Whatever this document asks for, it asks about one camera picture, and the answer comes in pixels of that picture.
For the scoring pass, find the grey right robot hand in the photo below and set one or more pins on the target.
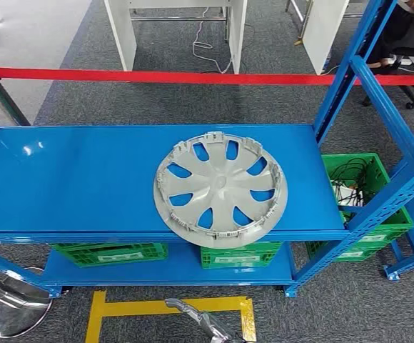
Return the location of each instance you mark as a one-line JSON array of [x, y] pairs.
[[214, 329]]

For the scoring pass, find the grey plastic wheel hubcap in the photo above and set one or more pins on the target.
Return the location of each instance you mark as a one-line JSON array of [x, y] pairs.
[[221, 182]]

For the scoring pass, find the long blue metal shelf rack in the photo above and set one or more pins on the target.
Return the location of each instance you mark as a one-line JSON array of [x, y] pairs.
[[68, 189]]

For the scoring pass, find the green plastic crate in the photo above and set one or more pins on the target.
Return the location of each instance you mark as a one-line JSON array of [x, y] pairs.
[[228, 258], [380, 175], [321, 251], [85, 253]]

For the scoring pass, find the white power adapter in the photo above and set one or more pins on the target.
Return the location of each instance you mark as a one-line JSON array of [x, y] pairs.
[[350, 196]]

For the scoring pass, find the red barrier belt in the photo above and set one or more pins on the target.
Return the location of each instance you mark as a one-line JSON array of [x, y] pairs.
[[157, 76]]

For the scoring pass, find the chrome barrier stanchion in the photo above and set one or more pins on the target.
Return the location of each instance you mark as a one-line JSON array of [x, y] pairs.
[[14, 317]]

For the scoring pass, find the white desk with metal legs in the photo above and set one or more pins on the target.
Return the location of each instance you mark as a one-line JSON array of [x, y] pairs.
[[325, 33]]

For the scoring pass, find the black office chair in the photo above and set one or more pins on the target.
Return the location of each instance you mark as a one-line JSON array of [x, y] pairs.
[[411, 102]]

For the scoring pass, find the dark barrier stanchion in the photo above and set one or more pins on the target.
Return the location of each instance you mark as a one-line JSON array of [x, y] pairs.
[[0, 93]]

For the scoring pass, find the person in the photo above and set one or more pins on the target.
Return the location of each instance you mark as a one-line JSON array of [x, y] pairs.
[[406, 28]]

